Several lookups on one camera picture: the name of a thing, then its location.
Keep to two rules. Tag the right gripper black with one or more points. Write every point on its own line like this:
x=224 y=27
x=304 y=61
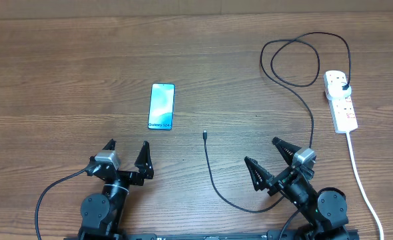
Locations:
x=266 y=176

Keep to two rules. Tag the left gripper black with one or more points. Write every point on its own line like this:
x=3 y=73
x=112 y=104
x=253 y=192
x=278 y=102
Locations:
x=137 y=178

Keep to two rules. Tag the Galaxy S24+ smartphone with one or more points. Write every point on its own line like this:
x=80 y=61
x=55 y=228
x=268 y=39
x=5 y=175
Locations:
x=161 y=106

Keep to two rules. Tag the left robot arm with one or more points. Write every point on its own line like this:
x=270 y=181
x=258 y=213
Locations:
x=102 y=212

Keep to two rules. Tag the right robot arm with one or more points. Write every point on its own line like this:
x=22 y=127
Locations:
x=325 y=210

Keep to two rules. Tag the white charger plug adapter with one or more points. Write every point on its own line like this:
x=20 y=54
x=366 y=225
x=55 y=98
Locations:
x=337 y=91

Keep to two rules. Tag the white power strip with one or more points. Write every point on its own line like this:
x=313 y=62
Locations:
x=342 y=110

